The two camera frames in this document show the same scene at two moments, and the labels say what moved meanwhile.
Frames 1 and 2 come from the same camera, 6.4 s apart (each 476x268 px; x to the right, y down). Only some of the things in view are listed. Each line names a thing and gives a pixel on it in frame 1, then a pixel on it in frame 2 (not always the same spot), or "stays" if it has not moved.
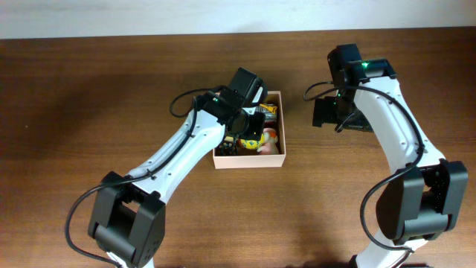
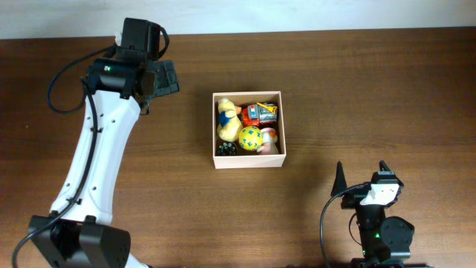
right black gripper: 321,112 -> 354,200
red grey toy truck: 263,107 stays
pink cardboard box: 245,161 stays
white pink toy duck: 269,147 stays
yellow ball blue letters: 251,144 stays
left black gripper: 255,130 -> 168,78
